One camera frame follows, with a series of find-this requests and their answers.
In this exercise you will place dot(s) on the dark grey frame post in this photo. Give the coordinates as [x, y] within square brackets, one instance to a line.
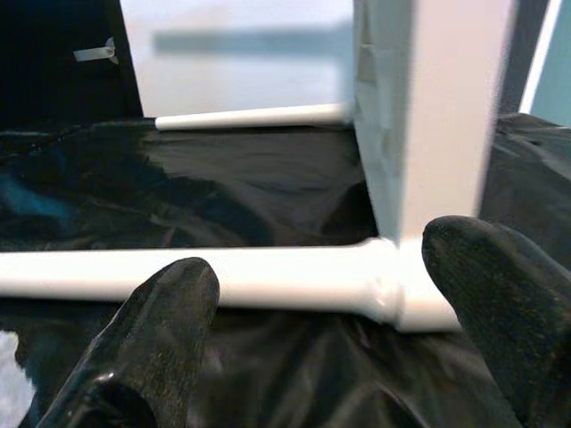
[519, 53]

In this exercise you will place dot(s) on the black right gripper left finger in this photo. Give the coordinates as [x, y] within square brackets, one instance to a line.
[143, 348]

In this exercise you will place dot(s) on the black door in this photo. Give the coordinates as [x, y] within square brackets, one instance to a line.
[58, 58]

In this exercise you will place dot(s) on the white plastic table top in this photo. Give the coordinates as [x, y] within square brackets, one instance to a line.
[424, 134]

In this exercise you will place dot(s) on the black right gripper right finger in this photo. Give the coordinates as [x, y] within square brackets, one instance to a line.
[508, 312]

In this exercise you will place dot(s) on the black table cloth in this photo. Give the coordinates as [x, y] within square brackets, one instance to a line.
[223, 187]

